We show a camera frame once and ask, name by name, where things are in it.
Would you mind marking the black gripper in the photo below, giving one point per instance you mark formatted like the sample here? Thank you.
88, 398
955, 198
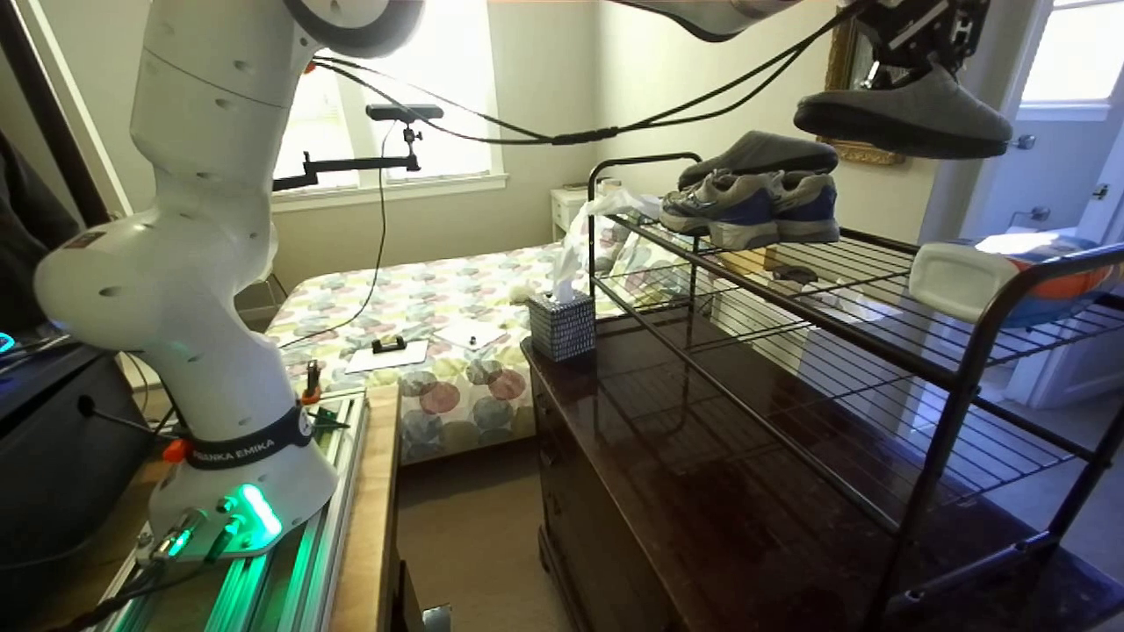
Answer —
914, 38

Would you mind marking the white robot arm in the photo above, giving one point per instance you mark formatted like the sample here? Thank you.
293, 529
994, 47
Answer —
213, 104

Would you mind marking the black metal shoe rack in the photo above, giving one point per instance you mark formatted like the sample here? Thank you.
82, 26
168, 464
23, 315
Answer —
839, 321

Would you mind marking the gold framed picture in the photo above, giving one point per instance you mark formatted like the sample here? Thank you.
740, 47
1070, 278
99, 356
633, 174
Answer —
850, 55

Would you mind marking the white door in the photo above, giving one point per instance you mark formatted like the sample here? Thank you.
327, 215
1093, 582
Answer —
1065, 108

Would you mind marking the grey blue right sneaker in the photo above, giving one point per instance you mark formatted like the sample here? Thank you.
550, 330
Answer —
805, 209

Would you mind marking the grey blue sneaker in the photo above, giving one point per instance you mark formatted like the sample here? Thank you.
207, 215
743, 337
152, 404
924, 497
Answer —
736, 212
805, 209

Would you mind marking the grey blue left sneaker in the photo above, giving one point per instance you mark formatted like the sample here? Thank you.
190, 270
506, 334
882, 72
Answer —
736, 212

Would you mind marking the white plastic container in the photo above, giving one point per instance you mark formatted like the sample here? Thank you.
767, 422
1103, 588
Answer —
955, 278

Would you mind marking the blue patterned tissue box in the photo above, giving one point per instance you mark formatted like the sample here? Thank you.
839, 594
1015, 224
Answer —
563, 323

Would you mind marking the dark wooden dresser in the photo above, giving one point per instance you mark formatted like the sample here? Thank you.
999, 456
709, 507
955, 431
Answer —
691, 487

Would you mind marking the floral bed mattress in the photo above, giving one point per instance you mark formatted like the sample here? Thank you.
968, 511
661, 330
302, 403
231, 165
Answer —
461, 377

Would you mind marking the small black device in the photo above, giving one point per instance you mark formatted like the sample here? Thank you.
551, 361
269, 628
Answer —
382, 344

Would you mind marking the black computer case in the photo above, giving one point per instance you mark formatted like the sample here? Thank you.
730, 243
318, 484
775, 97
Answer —
71, 440

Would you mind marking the black camera on stand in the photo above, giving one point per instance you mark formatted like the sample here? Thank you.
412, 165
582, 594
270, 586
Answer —
404, 119

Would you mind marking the aluminium rail base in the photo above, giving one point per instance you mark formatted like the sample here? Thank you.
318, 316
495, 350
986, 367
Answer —
194, 578

